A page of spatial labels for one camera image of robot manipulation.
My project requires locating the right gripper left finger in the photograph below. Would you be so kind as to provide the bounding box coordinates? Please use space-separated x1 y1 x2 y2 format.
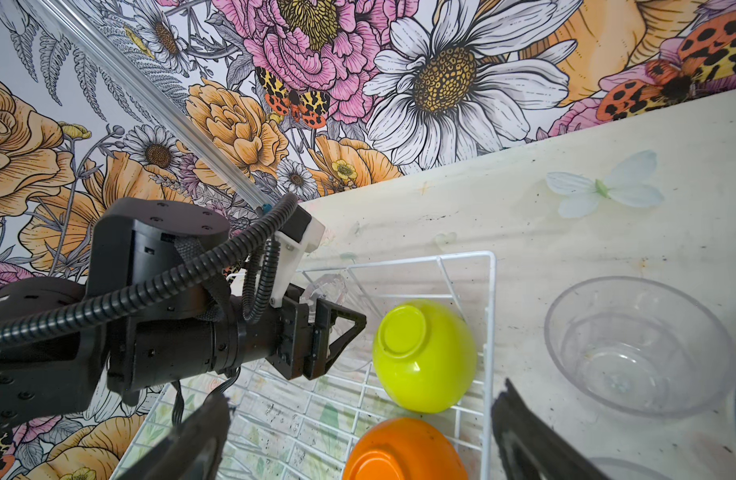
121 395 231 480

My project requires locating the orange bowl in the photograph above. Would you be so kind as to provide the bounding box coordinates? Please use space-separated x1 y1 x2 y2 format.
342 418 468 480

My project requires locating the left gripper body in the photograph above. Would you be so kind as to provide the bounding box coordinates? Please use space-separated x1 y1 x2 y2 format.
107 206 324 393

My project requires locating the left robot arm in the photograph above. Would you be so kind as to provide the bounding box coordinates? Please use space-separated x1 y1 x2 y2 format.
0 195 367 432

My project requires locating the lime green bowl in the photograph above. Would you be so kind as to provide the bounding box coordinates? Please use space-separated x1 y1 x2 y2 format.
372 299 478 414

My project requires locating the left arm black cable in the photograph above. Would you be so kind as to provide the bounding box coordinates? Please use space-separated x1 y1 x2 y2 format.
0 193 300 355

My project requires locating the white wire dish rack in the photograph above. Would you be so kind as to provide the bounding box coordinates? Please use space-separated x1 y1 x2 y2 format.
218 251 497 479

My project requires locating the clear glass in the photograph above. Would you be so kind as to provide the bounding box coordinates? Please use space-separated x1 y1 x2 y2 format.
301 274 348 306
590 457 669 480
544 276 736 419

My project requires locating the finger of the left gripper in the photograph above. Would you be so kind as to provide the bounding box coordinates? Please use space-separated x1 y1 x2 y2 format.
304 298 367 380

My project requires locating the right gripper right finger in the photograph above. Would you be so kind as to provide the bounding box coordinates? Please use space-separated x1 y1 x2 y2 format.
491 380 607 480

